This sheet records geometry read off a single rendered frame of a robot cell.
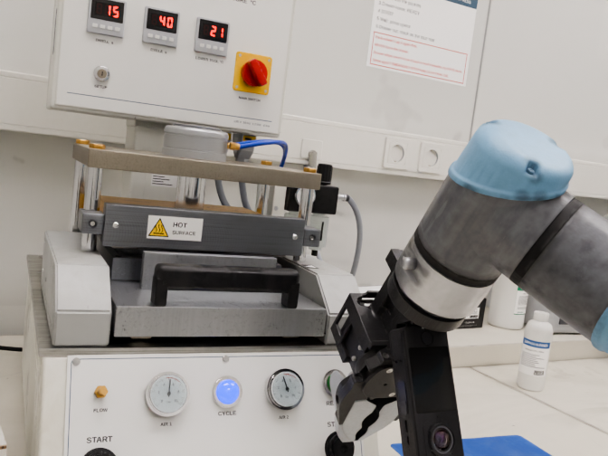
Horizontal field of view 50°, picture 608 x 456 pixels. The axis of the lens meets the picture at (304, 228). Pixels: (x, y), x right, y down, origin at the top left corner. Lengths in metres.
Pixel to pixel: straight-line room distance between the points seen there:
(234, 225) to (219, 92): 0.28
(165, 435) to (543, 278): 0.37
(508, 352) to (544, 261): 0.99
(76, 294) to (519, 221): 0.40
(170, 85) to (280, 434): 0.51
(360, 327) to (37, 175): 0.81
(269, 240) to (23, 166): 0.62
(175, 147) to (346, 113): 0.74
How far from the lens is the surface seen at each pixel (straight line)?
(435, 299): 0.52
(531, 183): 0.46
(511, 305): 1.57
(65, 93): 0.94
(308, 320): 0.70
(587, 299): 0.48
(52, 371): 0.64
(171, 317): 0.65
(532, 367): 1.31
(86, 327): 0.64
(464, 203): 0.48
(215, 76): 0.98
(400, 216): 1.60
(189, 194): 0.82
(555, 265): 0.47
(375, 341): 0.59
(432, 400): 0.57
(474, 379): 1.32
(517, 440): 1.07
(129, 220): 0.72
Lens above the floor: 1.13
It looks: 6 degrees down
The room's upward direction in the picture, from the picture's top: 7 degrees clockwise
